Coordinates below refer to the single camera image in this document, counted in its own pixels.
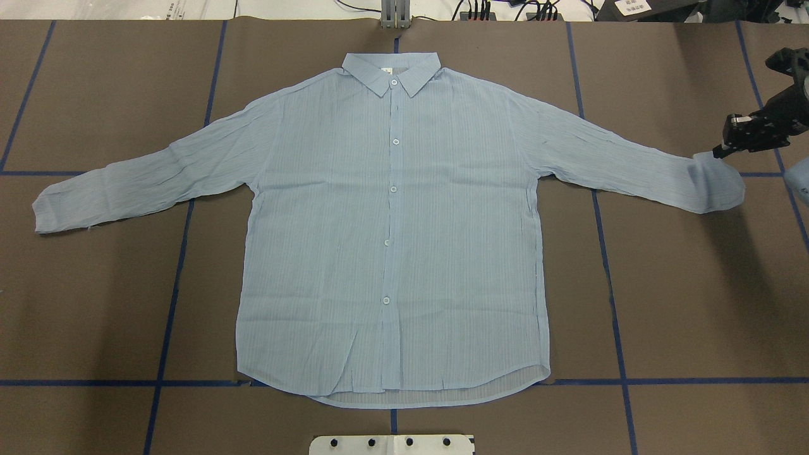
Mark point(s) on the black device with label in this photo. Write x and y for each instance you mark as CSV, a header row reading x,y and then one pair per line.
x,y
646,11

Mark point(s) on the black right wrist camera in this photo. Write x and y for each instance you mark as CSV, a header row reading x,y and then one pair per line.
x,y
790,62

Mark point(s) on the grey aluminium frame post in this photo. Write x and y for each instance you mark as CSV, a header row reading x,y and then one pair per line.
x,y
395,14

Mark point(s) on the light blue button-up shirt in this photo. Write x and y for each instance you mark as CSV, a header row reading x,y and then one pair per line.
x,y
394,252

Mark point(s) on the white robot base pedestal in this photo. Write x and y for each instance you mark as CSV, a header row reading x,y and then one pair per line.
x,y
394,444

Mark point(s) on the black power strip with cables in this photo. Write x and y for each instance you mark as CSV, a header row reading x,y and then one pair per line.
x,y
569,11

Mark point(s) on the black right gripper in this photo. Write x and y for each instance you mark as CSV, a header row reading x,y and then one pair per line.
x,y
778,117

